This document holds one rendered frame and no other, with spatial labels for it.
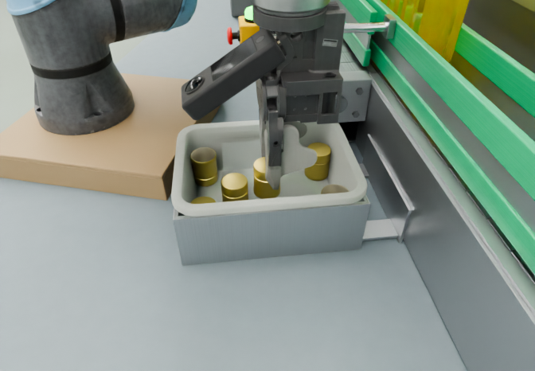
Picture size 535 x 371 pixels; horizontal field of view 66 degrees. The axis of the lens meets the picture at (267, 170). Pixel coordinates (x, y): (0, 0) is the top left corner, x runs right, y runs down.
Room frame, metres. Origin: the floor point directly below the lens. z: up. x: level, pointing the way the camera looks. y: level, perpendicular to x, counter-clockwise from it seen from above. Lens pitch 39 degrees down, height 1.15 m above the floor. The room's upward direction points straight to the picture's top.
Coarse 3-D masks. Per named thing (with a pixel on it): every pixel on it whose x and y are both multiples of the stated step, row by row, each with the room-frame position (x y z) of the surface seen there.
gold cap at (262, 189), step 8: (256, 160) 0.41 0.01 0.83; (264, 160) 0.41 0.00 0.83; (256, 168) 0.39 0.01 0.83; (264, 168) 0.39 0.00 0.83; (256, 176) 0.39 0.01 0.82; (264, 176) 0.38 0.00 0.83; (256, 184) 0.39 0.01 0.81; (264, 184) 0.38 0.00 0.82; (256, 192) 0.39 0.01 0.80; (264, 192) 0.38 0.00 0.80; (272, 192) 0.38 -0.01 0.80
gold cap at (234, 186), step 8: (232, 176) 0.40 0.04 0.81; (240, 176) 0.40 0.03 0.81; (224, 184) 0.39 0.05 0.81; (232, 184) 0.39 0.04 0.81; (240, 184) 0.39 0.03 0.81; (224, 192) 0.38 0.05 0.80; (232, 192) 0.38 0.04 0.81; (240, 192) 0.38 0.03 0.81; (224, 200) 0.38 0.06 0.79; (232, 200) 0.38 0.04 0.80; (240, 200) 0.38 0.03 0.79
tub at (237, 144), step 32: (192, 128) 0.47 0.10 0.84; (224, 128) 0.48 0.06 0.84; (256, 128) 0.48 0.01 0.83; (320, 128) 0.49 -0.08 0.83; (224, 160) 0.47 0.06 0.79; (352, 160) 0.40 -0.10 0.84; (192, 192) 0.40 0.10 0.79; (288, 192) 0.42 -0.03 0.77; (320, 192) 0.42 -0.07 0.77; (352, 192) 0.34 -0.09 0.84
